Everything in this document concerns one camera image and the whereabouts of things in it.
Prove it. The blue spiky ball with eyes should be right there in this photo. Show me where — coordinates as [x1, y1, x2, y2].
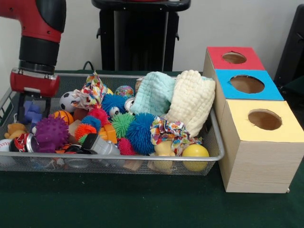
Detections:
[101, 94, 129, 117]

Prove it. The large yellow ball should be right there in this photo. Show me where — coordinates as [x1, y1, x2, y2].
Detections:
[181, 144, 210, 172]

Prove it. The shallow wire mesh bin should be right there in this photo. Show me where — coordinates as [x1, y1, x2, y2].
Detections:
[0, 73, 226, 176]

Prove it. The light blue waffle cloth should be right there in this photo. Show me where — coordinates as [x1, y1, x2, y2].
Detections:
[130, 71, 214, 117]

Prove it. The neighbouring green covered table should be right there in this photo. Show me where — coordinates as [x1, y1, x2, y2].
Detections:
[280, 78, 304, 111]

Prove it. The purple toy block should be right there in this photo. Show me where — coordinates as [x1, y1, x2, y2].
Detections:
[23, 101, 43, 124]

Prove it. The plain green spiky ball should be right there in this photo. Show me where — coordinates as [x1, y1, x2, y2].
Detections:
[111, 113, 136, 139]

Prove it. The black chair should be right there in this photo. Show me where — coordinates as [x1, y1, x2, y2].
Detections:
[274, 4, 304, 83]

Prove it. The cream waffle cloth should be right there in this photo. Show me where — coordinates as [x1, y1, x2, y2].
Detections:
[165, 70, 216, 138]

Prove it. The purple spiky rubber toy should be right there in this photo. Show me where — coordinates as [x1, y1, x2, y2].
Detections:
[35, 116, 71, 153]

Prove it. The wooden box with three holes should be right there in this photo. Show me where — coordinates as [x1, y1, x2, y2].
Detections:
[202, 46, 304, 193]

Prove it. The plain blue spiky ball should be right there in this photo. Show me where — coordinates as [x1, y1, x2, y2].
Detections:
[125, 113, 159, 156]

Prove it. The colourful printed wrapper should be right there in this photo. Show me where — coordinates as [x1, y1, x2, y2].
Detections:
[72, 71, 108, 111]
[150, 116, 191, 156]

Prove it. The dark green table cloth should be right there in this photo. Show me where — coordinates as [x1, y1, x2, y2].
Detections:
[0, 69, 304, 228]

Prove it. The small soccer ball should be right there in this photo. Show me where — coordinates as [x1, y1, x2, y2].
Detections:
[59, 91, 79, 113]

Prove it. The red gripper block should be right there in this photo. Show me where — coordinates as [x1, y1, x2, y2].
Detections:
[9, 67, 60, 123]

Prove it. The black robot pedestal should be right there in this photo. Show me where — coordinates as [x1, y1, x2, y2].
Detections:
[91, 0, 192, 71]

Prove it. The white baseball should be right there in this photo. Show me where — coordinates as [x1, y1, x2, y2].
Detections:
[0, 139, 12, 166]

